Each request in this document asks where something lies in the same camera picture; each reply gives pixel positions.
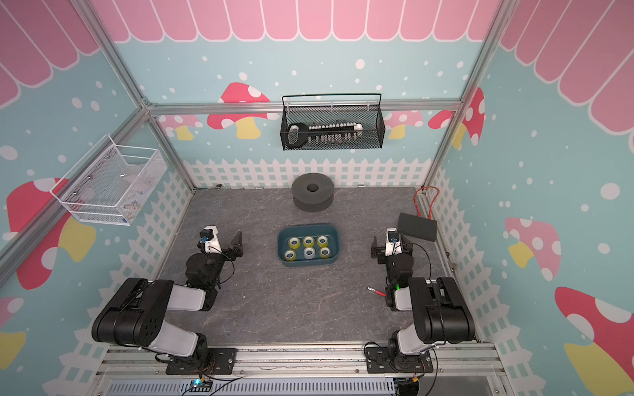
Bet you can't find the teal plastic storage box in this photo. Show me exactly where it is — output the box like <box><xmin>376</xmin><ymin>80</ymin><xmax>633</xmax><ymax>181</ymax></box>
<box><xmin>277</xmin><ymin>224</ymin><xmax>341</xmax><ymax>267</ymax></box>

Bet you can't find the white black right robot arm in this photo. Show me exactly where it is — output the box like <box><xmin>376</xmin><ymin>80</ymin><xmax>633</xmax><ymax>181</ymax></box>
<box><xmin>368</xmin><ymin>229</ymin><xmax>476</xmax><ymax>366</ymax></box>

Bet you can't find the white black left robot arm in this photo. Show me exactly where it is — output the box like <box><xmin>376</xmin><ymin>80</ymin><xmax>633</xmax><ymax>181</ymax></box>
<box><xmin>91</xmin><ymin>226</ymin><xmax>244</xmax><ymax>367</ymax></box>

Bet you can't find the black flat box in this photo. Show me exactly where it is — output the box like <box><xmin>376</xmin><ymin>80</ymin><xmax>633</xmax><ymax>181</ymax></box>
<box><xmin>396</xmin><ymin>213</ymin><xmax>438</xmax><ymax>242</ymax></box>

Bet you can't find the red pen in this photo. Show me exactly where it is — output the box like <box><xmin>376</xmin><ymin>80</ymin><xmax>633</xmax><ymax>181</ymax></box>
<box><xmin>367</xmin><ymin>287</ymin><xmax>386</xmax><ymax>297</ymax></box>

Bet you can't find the grey perforated filament spool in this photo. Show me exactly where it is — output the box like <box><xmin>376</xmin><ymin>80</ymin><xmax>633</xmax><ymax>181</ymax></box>
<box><xmin>292</xmin><ymin>173</ymin><xmax>335</xmax><ymax>213</ymax></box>

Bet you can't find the black socket tool set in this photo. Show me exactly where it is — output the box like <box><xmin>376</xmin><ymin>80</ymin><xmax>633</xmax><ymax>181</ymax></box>
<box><xmin>286</xmin><ymin>122</ymin><xmax>363</xmax><ymax>149</ymax></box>

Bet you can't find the green circuit board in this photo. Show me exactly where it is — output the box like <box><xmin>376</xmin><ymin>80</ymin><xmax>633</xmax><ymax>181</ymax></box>
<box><xmin>189</xmin><ymin>379</ymin><xmax>213</xmax><ymax>393</ymax></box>

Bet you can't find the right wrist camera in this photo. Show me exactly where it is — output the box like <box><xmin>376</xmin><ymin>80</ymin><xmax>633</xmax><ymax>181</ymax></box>
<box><xmin>385</xmin><ymin>228</ymin><xmax>402</xmax><ymax>257</ymax></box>

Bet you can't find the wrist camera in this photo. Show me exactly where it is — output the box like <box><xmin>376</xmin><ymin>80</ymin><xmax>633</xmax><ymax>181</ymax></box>
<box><xmin>385</xmin><ymin>228</ymin><xmax>402</xmax><ymax>257</ymax></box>
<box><xmin>199</xmin><ymin>225</ymin><xmax>220</xmax><ymax>242</ymax></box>

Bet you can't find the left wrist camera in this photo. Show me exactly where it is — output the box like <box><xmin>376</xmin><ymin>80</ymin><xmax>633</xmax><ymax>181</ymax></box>
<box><xmin>199</xmin><ymin>225</ymin><xmax>220</xmax><ymax>242</ymax></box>

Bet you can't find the red cable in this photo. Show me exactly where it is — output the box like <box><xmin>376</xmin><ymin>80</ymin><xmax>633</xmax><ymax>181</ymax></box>
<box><xmin>413</xmin><ymin>185</ymin><xmax>440</xmax><ymax>219</ymax></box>

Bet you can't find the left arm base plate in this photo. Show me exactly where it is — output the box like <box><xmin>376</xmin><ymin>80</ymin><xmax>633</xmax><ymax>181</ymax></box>
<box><xmin>165</xmin><ymin>347</ymin><xmax>238</xmax><ymax>376</ymax></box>

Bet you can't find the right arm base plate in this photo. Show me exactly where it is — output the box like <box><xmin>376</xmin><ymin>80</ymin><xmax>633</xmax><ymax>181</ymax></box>
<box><xmin>363</xmin><ymin>343</ymin><xmax>434</xmax><ymax>376</ymax></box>

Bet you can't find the white wire wall basket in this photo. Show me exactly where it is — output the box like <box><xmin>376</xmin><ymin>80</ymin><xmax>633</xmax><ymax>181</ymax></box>
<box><xmin>50</xmin><ymin>135</ymin><xmax>168</xmax><ymax>226</ymax></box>

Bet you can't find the black wire wall basket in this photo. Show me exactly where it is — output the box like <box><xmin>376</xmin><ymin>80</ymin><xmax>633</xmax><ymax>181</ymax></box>
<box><xmin>280</xmin><ymin>93</ymin><xmax>386</xmax><ymax>151</ymax></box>

